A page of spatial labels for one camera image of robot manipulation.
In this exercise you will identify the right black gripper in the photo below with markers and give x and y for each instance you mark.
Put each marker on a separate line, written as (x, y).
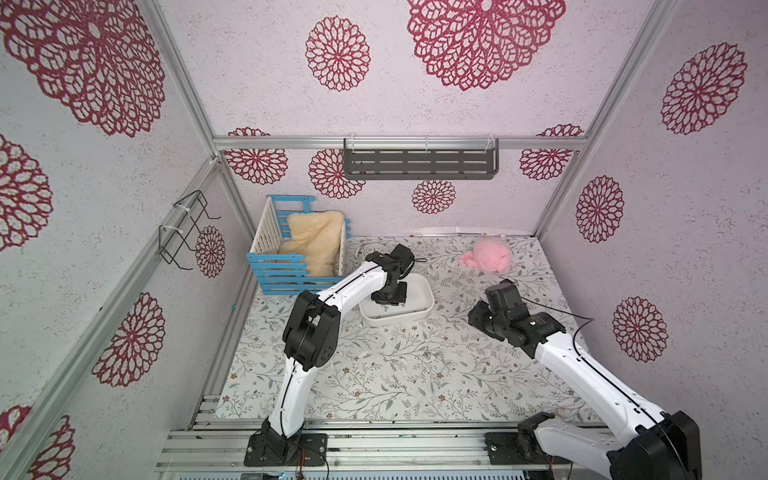
(480, 318)

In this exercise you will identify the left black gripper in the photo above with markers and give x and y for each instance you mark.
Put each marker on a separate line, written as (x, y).
(401, 296)

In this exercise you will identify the white plastic storage box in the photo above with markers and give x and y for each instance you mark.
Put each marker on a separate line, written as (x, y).
(419, 303)

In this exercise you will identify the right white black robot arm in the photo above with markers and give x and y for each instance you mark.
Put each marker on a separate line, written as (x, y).
(644, 442)

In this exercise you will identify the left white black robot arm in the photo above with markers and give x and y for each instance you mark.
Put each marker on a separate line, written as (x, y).
(312, 330)

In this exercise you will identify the pink plush toy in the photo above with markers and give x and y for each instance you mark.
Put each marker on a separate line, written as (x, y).
(490, 255)

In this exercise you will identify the cream fluffy cloth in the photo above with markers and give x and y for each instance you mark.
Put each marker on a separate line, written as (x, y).
(317, 237)

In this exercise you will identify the blue white slatted crate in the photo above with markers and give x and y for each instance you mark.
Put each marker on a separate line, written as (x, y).
(279, 274)

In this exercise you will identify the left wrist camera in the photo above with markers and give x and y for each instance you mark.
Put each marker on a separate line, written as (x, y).
(404, 258)

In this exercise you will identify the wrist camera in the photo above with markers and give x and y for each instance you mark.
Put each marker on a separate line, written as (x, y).
(404, 258)
(505, 302)

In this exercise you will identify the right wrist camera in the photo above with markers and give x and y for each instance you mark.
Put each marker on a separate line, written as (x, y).
(505, 302)

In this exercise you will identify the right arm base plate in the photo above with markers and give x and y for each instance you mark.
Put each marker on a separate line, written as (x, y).
(513, 448)

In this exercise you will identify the grey wall shelf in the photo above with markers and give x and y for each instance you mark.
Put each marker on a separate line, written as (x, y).
(420, 164)

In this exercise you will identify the aluminium front rail frame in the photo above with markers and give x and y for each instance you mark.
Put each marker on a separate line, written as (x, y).
(452, 446)

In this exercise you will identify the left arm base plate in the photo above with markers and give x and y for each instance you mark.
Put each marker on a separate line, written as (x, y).
(306, 450)

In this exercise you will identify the black wire wall rack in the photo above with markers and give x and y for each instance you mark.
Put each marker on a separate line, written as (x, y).
(173, 238)

